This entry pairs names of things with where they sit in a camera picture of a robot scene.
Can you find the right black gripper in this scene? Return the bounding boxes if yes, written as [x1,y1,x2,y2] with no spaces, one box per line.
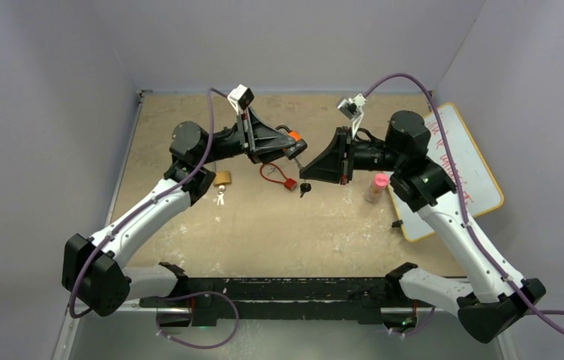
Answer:
[301,127,404,186]

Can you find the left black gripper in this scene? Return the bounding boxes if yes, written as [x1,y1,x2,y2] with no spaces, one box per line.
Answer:
[198,108,297,167]

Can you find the orange black padlock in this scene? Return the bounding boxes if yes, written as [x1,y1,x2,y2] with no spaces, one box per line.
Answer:
[275,124,309,161]

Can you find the black head keys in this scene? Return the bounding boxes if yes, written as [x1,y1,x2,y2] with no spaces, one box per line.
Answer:
[293,158,312,198]

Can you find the brass padlock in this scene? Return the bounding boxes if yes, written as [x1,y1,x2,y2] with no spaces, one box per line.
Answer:
[213,170,232,187]

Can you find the silver keys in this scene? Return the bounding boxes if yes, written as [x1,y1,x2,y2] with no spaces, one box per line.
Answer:
[216,190,224,206]

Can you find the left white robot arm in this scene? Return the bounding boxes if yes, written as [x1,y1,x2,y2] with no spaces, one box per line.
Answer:
[61,108,300,319]

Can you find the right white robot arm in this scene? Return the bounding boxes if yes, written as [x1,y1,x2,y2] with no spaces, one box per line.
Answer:
[299,110,546,344]

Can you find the pink cap bottle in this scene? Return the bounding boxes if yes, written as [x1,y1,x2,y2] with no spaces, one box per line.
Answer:
[364,172,389,203]

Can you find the red cable lock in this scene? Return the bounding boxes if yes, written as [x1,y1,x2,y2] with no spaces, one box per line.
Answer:
[259,163,298,192]

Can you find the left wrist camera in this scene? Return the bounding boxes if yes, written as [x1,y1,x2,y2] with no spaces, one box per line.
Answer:
[226,84,254,116]

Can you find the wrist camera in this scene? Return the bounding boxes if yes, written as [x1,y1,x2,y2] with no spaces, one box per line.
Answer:
[337,94,367,137]
[226,84,254,116]

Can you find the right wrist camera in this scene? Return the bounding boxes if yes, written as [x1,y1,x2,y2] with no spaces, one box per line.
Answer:
[337,94,367,137]

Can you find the whiteboard with yellow frame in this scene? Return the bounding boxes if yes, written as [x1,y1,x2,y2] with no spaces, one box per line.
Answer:
[391,103,505,243]

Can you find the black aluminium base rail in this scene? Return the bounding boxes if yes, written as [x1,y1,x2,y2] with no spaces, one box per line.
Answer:
[65,276,506,329]

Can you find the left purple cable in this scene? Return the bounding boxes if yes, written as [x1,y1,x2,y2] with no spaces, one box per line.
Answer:
[67,88,240,350]

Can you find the purple cable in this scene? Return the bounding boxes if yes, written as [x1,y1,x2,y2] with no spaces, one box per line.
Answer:
[364,73,564,349]
[67,88,240,350]

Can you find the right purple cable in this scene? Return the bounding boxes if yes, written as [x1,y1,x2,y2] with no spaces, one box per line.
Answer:
[364,73,564,349]

